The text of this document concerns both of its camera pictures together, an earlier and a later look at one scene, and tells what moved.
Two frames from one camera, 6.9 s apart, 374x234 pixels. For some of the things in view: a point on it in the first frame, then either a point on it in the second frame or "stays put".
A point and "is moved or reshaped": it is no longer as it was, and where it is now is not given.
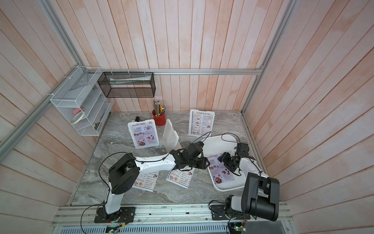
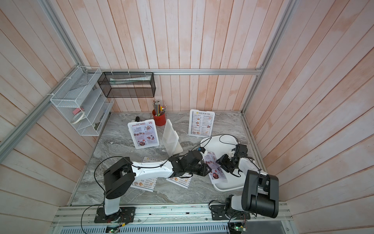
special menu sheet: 219,172 is moved or reshaped
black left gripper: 203,164 -> 204,168
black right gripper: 225,157 stays put
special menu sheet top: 144,133 stays put
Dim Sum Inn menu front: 180,178 stays put
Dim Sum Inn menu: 146,181 stays put
